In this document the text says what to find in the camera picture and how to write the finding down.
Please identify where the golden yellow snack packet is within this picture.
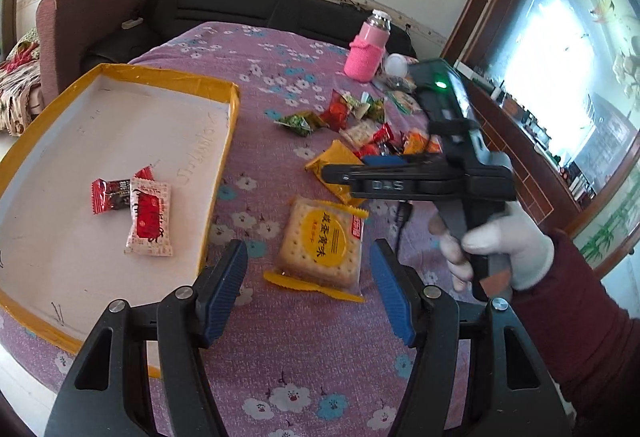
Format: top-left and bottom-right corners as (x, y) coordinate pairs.
(305, 140), (371, 206)

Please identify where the person's right hand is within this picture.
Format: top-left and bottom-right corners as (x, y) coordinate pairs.
(430, 204), (555, 293)

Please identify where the yellow-edged cardboard tray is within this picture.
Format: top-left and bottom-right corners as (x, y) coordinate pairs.
(0, 63), (240, 380)

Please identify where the dark red candy packet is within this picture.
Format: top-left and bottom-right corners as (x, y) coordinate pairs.
(91, 177), (133, 216)

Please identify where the cracker packet round yellow label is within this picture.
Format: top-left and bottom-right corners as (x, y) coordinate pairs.
(263, 194), (370, 304)

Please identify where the pink sleeved bottle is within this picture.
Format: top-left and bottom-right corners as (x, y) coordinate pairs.
(344, 10), (392, 83)

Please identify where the purple floral tablecloth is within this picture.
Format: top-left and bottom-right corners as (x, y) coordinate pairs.
(0, 21), (506, 437)

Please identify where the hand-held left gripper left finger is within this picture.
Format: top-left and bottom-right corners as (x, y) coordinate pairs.
(44, 239), (249, 437)

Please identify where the small green candy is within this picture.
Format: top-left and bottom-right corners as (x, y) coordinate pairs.
(347, 93), (371, 118)

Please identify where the white round bulb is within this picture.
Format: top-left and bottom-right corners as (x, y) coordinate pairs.
(382, 53), (416, 79)

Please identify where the floral blanket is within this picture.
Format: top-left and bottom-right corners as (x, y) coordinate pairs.
(0, 27), (43, 135)

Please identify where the person's right forearm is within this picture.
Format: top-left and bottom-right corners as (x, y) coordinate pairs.
(510, 229), (640, 437)

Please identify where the white red snack packet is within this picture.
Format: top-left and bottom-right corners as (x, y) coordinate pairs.
(124, 166), (175, 258)

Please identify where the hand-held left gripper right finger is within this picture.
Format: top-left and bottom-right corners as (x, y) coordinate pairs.
(370, 238), (573, 437)

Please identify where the maroon armchair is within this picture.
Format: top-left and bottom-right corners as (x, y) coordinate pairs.
(37, 0), (158, 103)

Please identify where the wooden glass door frame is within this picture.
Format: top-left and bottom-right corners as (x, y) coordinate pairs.
(440, 0), (640, 278)

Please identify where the black sofa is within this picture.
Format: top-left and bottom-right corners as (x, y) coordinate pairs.
(87, 0), (418, 68)

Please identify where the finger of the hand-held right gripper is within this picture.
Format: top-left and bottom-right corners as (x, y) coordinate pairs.
(321, 164), (468, 204)
(361, 153), (451, 168)

